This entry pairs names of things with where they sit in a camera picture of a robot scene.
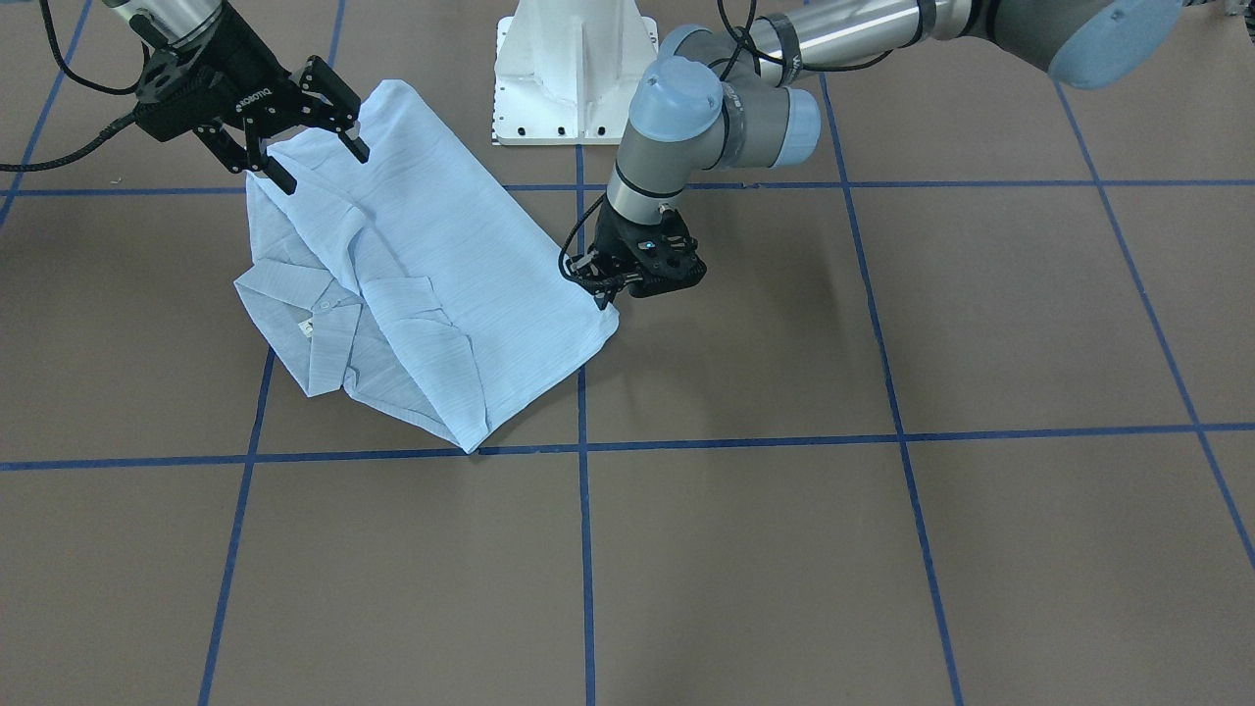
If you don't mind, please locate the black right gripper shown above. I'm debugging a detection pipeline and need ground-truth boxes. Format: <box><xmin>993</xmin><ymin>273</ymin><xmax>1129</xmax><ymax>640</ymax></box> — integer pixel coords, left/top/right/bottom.
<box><xmin>133</xmin><ymin>10</ymin><xmax>371</xmax><ymax>196</ymax></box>

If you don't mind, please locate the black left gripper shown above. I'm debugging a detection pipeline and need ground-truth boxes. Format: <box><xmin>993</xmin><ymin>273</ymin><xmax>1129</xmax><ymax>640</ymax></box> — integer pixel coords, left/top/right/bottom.
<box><xmin>586</xmin><ymin>207</ymin><xmax>707</xmax><ymax>310</ymax></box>

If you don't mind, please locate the light blue button-up shirt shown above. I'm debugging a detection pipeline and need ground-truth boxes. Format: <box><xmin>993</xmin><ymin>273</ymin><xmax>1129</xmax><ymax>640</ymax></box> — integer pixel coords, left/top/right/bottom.
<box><xmin>233</xmin><ymin>79</ymin><xmax>619</xmax><ymax>451</ymax></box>

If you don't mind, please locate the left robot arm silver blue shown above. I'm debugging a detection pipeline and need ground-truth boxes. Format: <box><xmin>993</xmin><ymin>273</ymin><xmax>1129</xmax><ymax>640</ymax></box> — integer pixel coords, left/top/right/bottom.
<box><xmin>558</xmin><ymin>1</ymin><xmax>1182</xmax><ymax>308</ymax></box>

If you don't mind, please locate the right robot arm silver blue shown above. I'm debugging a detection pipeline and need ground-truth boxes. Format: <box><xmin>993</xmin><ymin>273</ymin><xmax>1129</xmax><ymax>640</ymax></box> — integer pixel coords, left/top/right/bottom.
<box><xmin>107</xmin><ymin>1</ymin><xmax>371</xmax><ymax>196</ymax></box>

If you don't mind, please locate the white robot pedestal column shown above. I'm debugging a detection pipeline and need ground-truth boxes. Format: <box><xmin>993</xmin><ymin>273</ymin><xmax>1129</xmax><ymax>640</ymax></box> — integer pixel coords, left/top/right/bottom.
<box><xmin>492</xmin><ymin>1</ymin><xmax>660</xmax><ymax>145</ymax></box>

